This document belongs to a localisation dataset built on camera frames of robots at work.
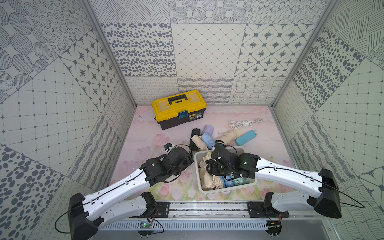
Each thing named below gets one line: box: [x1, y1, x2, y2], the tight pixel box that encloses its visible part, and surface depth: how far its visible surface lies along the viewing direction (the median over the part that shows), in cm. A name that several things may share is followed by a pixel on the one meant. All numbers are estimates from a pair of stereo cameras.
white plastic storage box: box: [228, 147, 245, 156], surface depth 83 cm
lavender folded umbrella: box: [201, 124, 214, 138], surface depth 106 cm
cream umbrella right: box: [212, 128, 245, 146], surface depth 100 cm
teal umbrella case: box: [235, 130, 257, 146], surface depth 102 cm
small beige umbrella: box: [191, 134, 209, 152], surface depth 93 cm
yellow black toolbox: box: [151, 90, 207, 130], surface depth 101 cm
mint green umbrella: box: [232, 177, 249, 186], surface depth 78 cm
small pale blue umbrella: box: [201, 132, 216, 150], surface depth 96 cm
